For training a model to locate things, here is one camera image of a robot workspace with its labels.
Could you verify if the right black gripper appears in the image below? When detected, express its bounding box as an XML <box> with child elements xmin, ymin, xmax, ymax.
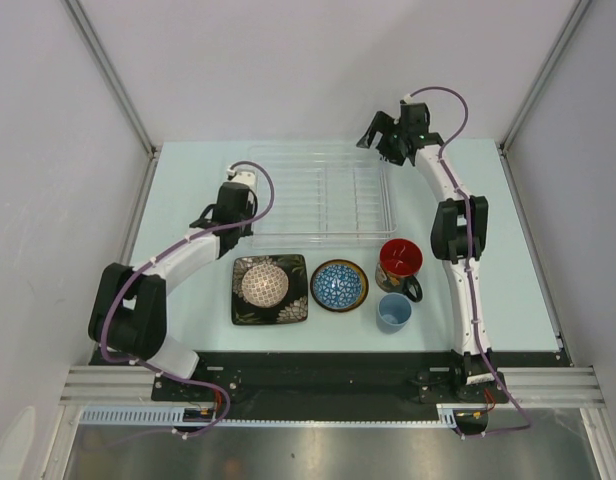
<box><xmin>356</xmin><ymin>111</ymin><xmax>407</xmax><ymax>166</ymax></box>

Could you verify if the clear plastic dish rack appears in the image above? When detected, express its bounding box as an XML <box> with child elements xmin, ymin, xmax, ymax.
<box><xmin>248</xmin><ymin>142</ymin><xmax>397</xmax><ymax>249</ymax></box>

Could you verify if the pink patterned bowl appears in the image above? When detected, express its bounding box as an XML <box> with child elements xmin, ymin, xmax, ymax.
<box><xmin>241</xmin><ymin>264</ymin><xmax>289</xmax><ymax>308</ymax></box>

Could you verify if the blue triangle patterned bowl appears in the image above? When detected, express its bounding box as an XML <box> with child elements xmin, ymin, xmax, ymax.
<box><xmin>311</xmin><ymin>262</ymin><xmax>368</xmax><ymax>308</ymax></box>

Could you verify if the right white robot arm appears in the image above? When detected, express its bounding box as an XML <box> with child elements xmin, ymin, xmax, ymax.
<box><xmin>356</xmin><ymin>99</ymin><xmax>504</xmax><ymax>402</ymax></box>

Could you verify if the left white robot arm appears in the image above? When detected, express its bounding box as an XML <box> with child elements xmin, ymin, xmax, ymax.
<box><xmin>88</xmin><ymin>180</ymin><xmax>258</xmax><ymax>400</ymax></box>

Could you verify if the black floral square plate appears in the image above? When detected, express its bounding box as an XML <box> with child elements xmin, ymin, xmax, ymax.
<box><xmin>231</xmin><ymin>254</ymin><xmax>308</xmax><ymax>326</ymax></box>

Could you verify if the red interior dark mug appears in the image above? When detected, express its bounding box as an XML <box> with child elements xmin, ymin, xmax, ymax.
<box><xmin>375</xmin><ymin>238</ymin><xmax>424</xmax><ymax>303</ymax></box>

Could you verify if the yellow brown round saucer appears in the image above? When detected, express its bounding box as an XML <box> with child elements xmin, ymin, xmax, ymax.
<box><xmin>309</xmin><ymin>258</ymin><xmax>371</xmax><ymax>314</ymax></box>

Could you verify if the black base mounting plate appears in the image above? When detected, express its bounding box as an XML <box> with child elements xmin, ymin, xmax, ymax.
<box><xmin>87</xmin><ymin>348</ymin><xmax>574</xmax><ymax>435</ymax></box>

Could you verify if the light blue plastic cup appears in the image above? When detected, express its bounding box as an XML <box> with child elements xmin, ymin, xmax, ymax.
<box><xmin>376</xmin><ymin>293</ymin><xmax>412</xmax><ymax>334</ymax></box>

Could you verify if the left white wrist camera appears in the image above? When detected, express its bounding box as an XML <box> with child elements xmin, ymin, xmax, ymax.
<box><xmin>227</xmin><ymin>167</ymin><xmax>257</xmax><ymax>193</ymax></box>

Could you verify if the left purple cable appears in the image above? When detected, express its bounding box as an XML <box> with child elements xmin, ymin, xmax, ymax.
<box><xmin>98</xmin><ymin>159</ymin><xmax>276</xmax><ymax>441</ymax></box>

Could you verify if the purple cable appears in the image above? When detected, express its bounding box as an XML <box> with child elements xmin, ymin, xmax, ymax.
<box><xmin>98</xmin><ymin>159</ymin><xmax>276</xmax><ymax>441</ymax></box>
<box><xmin>403</xmin><ymin>86</ymin><xmax>534</xmax><ymax>441</ymax></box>

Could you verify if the left aluminium frame post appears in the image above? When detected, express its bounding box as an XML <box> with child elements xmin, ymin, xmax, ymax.
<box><xmin>61</xmin><ymin>0</ymin><xmax>156</xmax><ymax>159</ymax></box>

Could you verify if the aluminium frame post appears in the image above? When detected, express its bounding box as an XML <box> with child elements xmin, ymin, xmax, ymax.
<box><xmin>499</xmin><ymin>0</ymin><xmax>594</xmax><ymax>152</ymax></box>
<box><xmin>61</xmin><ymin>0</ymin><xmax>156</xmax><ymax>159</ymax></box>

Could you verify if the right aluminium frame post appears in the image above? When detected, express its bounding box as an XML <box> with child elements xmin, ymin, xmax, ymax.
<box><xmin>499</xmin><ymin>0</ymin><xmax>594</xmax><ymax>152</ymax></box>

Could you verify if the light blue cable duct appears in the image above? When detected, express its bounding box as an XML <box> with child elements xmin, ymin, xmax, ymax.
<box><xmin>80</xmin><ymin>406</ymin><xmax>456</xmax><ymax>429</ymax></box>

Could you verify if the aluminium front rail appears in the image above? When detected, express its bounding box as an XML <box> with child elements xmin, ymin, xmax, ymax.
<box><xmin>60</xmin><ymin>366</ymin><xmax>605</xmax><ymax>409</ymax></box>

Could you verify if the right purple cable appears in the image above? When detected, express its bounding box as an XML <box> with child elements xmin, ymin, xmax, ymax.
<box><xmin>403</xmin><ymin>86</ymin><xmax>534</xmax><ymax>441</ymax></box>

